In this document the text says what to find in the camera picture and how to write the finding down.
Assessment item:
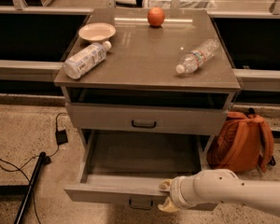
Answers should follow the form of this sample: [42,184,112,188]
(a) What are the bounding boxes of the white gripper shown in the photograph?
[158,176,191,213]

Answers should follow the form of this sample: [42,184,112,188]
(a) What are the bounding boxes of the grey drawer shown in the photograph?
[65,103,227,135]
[64,131,208,210]

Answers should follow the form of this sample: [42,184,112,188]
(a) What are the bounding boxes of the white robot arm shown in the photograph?
[158,169,280,217]

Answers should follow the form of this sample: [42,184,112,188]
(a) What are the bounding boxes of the grey drawer cabinet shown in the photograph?
[53,7,242,185]

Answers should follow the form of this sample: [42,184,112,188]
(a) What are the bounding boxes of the orange backpack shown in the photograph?
[206,108,274,173]

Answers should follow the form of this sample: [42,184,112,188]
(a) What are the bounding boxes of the black metal stand leg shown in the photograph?
[0,152,49,224]

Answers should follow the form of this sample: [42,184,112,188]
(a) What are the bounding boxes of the clear plastic water bottle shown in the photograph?
[175,39,219,75]

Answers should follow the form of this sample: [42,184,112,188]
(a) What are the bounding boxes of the white labelled bottle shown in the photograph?
[63,41,112,79]

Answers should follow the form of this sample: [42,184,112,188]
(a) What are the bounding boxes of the white shallow bowl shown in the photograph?
[78,22,116,43]

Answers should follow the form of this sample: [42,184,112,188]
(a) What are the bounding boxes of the orange fruit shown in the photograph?
[147,7,165,27]

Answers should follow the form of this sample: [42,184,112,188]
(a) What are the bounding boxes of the black power adapter with cable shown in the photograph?
[0,113,68,224]

